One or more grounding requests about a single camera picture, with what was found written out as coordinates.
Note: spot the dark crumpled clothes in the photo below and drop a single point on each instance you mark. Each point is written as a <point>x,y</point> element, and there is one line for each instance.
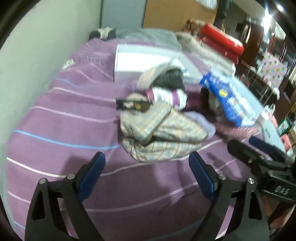
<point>103,33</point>

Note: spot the beige fleece blanket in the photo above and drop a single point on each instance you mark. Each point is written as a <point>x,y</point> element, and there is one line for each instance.
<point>196,46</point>

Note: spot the grey panel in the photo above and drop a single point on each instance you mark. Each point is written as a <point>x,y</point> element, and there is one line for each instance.
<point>122,14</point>

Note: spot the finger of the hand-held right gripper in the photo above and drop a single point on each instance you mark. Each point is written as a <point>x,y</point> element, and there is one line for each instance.
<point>240,149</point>
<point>261,144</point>

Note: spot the orange wooden board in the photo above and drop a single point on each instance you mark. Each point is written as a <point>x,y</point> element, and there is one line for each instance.
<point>180,14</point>

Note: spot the blue printed packet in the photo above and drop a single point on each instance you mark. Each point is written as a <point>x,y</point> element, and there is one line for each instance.
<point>222,92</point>

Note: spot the dark wooden cabinet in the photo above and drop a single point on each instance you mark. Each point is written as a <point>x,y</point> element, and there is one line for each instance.
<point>252,39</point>

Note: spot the beige plaid pouch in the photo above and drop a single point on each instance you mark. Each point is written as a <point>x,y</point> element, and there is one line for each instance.
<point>157,129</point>

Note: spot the clear plastic bag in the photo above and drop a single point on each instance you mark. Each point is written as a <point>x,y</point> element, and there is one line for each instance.
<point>223,67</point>

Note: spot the red bedding roll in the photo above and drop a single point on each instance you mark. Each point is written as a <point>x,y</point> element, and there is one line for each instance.
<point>222,39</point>

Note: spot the black and white plush dog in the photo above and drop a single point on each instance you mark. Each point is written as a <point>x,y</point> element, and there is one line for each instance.
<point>211,102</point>

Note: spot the white cardboard box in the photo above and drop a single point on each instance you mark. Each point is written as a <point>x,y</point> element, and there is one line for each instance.
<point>136,62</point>

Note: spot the white plastic bottle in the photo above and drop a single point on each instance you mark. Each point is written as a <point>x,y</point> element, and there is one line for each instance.
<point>266,115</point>

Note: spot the dark green plaid pouch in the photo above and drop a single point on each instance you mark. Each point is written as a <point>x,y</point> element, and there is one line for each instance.
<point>170,78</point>

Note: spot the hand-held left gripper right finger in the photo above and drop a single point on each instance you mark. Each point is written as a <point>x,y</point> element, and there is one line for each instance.
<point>201,173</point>

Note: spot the person's right forearm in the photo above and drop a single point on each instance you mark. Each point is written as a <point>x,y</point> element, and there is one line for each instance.
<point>281,226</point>

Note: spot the lilac pouch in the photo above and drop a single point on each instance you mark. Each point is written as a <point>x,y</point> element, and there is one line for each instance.
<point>203,122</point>

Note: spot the purple and white bottle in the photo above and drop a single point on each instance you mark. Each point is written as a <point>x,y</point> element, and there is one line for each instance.
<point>166,96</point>

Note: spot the purple striped blanket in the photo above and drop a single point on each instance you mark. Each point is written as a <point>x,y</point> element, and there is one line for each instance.
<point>69,115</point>

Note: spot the light blue bed sheet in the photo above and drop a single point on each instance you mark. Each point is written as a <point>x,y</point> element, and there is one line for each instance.
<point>256,97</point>

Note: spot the patterned storage box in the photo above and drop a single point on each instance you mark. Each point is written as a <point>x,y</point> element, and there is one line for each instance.
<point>272,67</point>

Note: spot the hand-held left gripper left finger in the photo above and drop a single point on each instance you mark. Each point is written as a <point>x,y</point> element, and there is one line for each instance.
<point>92,171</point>

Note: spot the grey blanket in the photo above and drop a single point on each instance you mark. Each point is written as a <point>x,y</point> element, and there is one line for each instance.
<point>148,38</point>

